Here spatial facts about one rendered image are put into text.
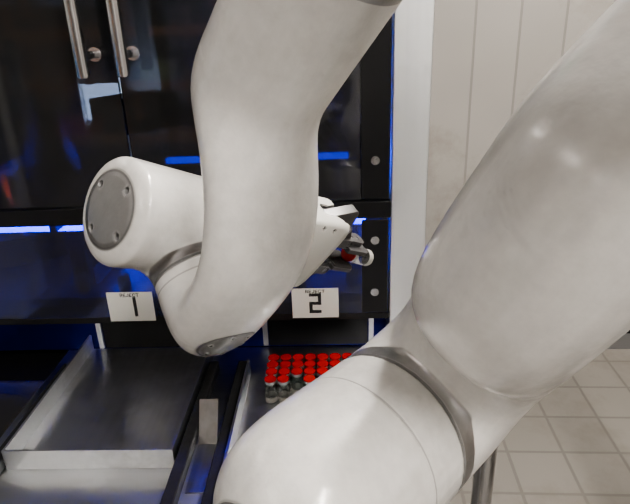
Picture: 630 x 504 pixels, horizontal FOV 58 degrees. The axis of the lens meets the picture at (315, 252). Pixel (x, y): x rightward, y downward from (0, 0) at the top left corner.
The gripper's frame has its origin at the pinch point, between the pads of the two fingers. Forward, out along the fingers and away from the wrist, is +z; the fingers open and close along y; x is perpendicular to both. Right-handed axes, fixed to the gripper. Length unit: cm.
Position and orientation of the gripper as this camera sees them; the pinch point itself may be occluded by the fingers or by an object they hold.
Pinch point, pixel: (342, 251)
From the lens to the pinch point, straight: 67.6
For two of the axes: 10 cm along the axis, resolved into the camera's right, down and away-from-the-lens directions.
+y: -6.3, 6.9, 3.7
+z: 5.9, 1.0, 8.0
